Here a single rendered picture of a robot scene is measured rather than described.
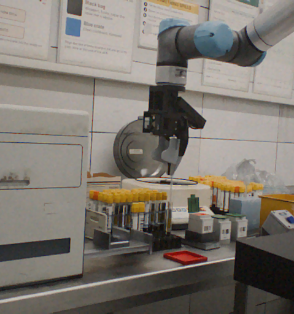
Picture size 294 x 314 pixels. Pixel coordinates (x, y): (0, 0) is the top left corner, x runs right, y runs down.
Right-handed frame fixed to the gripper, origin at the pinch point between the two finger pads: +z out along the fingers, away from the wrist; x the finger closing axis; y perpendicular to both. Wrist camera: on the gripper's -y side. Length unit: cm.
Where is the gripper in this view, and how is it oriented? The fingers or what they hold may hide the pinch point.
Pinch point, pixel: (172, 170)
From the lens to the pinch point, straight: 115.1
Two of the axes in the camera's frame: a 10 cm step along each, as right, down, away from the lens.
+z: -0.6, 10.0, 0.5
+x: 6.4, 0.8, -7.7
